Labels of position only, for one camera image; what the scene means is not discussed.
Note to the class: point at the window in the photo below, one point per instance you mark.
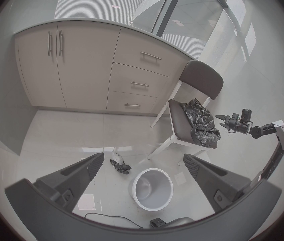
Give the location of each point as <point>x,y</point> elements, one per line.
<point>94,6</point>

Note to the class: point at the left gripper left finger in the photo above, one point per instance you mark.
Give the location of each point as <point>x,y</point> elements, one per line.
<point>66,184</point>

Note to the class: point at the beige cabinet with drawers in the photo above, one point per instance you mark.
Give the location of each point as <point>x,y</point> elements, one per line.
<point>86,66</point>

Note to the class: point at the white trash bin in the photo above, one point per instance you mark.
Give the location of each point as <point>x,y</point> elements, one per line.
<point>152,184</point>

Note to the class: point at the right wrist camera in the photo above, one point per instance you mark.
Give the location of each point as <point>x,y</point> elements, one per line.
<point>246,114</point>

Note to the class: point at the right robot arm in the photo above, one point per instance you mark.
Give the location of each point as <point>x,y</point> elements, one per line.
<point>282,137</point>

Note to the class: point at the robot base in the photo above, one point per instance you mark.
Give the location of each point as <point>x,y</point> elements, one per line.
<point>179,221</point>

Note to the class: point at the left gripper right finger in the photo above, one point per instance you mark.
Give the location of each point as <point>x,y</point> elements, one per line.
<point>217,184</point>

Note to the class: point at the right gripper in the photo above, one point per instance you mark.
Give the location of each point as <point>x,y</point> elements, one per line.
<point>237,127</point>

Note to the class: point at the clear printed wrapper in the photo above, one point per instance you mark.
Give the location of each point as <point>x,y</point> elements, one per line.
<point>117,157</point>

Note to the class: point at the grey chair with white legs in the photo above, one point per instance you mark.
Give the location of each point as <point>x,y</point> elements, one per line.
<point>202,76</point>

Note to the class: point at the crumpled black plastic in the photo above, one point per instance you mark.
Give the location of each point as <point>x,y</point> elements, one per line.
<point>122,168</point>

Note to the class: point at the black plastic bag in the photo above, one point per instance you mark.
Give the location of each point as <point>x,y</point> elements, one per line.
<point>202,124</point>

